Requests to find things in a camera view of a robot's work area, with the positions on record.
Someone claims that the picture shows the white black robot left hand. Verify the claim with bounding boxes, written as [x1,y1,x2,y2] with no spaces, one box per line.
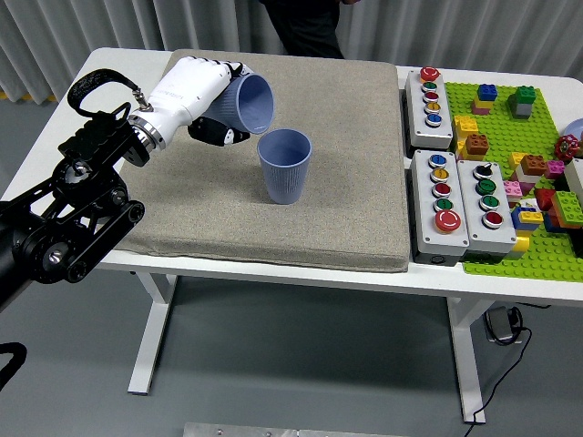
[148,56,252,147]

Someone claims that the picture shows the blue ribbed plastic cup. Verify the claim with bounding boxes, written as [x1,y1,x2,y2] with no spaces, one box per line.
[257,127,313,206]
[207,74,277,137]

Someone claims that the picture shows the pale pleated curtain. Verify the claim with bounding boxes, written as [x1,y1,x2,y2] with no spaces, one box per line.
[0,0,583,104]

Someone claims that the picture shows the person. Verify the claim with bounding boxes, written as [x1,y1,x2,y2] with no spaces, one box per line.
[259,0,346,60]

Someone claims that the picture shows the grey-brown fabric mat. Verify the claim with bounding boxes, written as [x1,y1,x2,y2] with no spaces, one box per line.
[107,48,410,273]

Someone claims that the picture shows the grey five-button control box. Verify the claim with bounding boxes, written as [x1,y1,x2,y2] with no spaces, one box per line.
[409,148,470,266]
[404,66,455,150]

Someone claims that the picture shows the brown toy brick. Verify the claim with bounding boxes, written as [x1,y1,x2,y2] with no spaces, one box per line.
[464,133,491,160]
[518,154,548,177]

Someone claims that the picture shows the grey four-button control box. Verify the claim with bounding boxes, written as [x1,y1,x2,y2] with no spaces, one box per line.
[456,158,518,264]

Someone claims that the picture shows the white table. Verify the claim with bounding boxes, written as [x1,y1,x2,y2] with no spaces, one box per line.
[0,47,583,424]

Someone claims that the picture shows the green studded baseplate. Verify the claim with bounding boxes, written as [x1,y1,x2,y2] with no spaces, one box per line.
[444,81,583,284]

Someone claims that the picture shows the small green toy brick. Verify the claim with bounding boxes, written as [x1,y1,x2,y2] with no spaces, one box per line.
[508,85,538,107]

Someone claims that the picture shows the white toy brick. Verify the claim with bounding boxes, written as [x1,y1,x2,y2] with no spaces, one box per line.
[513,168,546,186]

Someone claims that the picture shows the blue and yellow toy brick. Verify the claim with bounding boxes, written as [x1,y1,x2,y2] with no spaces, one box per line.
[509,207,546,232]

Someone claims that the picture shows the red toy brick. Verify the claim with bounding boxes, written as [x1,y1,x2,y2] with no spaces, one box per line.
[533,188,557,211]

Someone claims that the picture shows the red valve handwheel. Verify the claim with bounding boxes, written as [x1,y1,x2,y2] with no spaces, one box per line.
[554,135,580,161]

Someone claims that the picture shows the pale blue bowl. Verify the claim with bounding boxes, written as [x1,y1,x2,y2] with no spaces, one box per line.
[563,117,583,146]

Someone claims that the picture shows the grey power adapter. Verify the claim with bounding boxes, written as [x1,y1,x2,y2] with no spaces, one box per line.
[483,307,524,345]

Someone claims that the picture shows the large green toy brick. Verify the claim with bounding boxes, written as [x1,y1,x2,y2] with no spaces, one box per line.
[549,190,583,229]

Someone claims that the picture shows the white box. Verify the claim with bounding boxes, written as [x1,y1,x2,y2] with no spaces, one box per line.
[563,158,583,206]

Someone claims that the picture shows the black power cable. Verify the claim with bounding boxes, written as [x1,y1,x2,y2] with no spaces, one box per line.
[468,325,534,427]

